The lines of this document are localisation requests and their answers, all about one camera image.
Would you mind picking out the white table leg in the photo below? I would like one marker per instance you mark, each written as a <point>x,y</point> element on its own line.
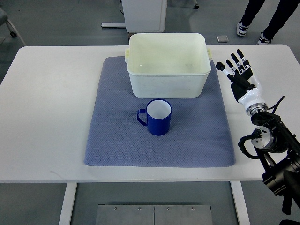
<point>68,204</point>
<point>239,202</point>

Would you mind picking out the white plastic box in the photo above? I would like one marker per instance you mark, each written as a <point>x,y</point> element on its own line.
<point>167,65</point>

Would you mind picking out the grey metal floor plate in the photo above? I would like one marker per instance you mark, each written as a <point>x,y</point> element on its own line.
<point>154,215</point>

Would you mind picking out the white table leg left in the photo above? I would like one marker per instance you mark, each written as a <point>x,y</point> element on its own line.
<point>68,204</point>

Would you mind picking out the small grey floor plate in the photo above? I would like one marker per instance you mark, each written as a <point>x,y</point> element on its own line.
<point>222,38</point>

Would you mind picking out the person's left leg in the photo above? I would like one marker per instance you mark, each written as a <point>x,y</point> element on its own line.
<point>283,12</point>

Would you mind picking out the blue quilted mat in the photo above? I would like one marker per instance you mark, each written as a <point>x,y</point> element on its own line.
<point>199,134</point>

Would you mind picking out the office chair with castor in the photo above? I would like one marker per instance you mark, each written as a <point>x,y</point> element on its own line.
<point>12,29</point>

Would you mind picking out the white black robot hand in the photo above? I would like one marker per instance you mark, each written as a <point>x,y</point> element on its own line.
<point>245,85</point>

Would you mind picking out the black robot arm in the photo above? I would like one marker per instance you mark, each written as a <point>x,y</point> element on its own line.
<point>278,151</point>

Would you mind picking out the person's leg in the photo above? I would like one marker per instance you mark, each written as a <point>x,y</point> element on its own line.
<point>283,12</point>
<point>253,7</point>

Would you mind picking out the white table leg right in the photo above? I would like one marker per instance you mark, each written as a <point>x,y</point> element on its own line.
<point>239,202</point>

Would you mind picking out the person's right leg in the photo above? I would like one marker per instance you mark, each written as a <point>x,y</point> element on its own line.
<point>253,7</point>

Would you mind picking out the white cabinet pedestal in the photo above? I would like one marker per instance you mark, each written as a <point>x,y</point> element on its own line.
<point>141,16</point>

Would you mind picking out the blue mug white inside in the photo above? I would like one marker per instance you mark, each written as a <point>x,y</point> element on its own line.
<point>156,116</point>

